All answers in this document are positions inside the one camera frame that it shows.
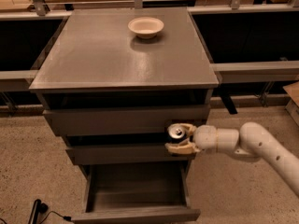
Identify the white paper bowl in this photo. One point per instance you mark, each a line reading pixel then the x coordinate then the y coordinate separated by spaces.
pixel 145 27

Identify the wooden box at right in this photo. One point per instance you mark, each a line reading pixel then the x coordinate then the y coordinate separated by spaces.
pixel 293 105

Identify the grey open bottom drawer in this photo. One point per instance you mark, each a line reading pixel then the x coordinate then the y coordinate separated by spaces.
pixel 137 193

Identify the grey drawer cabinet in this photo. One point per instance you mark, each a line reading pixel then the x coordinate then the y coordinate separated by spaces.
pixel 97 62

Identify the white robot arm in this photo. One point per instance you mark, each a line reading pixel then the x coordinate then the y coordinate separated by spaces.
pixel 251 141

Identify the grey top drawer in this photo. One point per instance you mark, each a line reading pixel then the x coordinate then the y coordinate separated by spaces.
pixel 128 120

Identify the blue pepsi can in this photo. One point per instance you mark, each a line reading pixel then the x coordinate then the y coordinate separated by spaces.
pixel 176 133

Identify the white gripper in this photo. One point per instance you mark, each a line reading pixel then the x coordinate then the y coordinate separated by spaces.
pixel 206 137

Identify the grey middle drawer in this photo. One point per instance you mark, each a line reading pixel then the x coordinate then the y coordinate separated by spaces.
pixel 109 154

